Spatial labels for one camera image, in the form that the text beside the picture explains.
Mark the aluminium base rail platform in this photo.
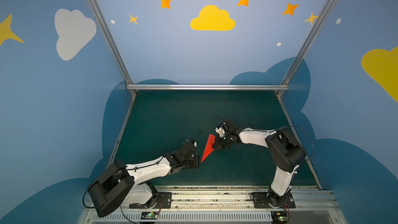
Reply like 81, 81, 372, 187
78, 186, 347, 224

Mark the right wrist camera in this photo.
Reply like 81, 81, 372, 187
215, 119, 239, 137

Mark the green circuit board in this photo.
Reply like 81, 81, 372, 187
140, 212, 159, 220
271, 212, 289, 224

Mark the aluminium frame horizontal bar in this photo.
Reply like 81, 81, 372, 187
126, 84, 289, 91

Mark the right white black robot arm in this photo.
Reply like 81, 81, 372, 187
207, 123, 306, 208

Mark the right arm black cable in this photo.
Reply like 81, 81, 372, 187
276, 125, 315, 169

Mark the red square paper sheet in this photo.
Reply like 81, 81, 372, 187
201, 134, 216, 163

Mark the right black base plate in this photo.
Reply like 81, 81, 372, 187
250, 192, 296, 208

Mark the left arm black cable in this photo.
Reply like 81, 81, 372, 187
186, 129, 202, 144

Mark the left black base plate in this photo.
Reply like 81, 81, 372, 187
129, 192, 172, 209

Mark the left green circuit board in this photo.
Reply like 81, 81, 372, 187
140, 212, 159, 220

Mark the right aluminium frame post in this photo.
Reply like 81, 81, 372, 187
276, 0, 338, 98

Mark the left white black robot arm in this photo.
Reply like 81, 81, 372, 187
87, 142, 199, 217

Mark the left aluminium frame post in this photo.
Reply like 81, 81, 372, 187
86, 0, 133, 86

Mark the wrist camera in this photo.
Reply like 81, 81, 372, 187
215, 119, 239, 137
180, 141, 197, 158

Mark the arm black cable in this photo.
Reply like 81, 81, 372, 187
186, 129, 202, 144
276, 125, 315, 169

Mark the aluminium frame post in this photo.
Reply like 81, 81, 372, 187
276, 0, 338, 98
86, 0, 133, 86

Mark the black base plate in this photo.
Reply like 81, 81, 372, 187
250, 192, 296, 208
129, 192, 172, 209

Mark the right green circuit board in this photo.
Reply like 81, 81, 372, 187
271, 212, 289, 224

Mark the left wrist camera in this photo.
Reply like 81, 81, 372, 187
180, 141, 197, 158

